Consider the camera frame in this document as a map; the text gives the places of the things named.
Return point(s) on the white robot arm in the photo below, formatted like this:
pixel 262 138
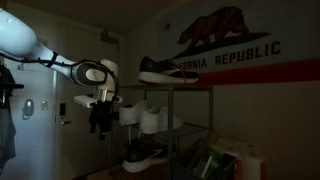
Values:
pixel 18 42

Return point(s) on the California Republic flag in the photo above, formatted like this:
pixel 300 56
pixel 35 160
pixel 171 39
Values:
pixel 244 41

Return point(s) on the metal shoe rack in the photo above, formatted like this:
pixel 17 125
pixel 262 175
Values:
pixel 164 171

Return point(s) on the white orange box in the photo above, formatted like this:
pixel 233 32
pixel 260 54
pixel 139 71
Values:
pixel 250 162

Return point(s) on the hanging grey clothes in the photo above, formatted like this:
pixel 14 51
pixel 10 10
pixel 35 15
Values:
pixel 7 130

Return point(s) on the storage bin with items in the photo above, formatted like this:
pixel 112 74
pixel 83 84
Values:
pixel 204 160

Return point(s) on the black sneaker white sole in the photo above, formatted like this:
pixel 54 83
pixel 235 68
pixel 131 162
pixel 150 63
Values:
pixel 164 72

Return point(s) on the white door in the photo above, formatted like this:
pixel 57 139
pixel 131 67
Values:
pixel 78 150

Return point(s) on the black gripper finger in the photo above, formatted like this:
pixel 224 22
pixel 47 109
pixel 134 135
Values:
pixel 92 122
pixel 102 133

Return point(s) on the dark sneaker bottom shelf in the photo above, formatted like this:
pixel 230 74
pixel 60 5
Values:
pixel 139 156

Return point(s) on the door closer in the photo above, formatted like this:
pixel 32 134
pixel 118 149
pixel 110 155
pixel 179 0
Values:
pixel 107 38

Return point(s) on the white sneaker rear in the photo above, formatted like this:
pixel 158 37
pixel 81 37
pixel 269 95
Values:
pixel 131 114

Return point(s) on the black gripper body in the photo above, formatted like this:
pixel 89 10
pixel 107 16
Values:
pixel 102 112

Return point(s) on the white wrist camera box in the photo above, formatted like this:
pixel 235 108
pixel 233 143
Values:
pixel 89 102

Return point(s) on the door handle lock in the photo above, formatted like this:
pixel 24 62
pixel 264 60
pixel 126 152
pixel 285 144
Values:
pixel 62 114

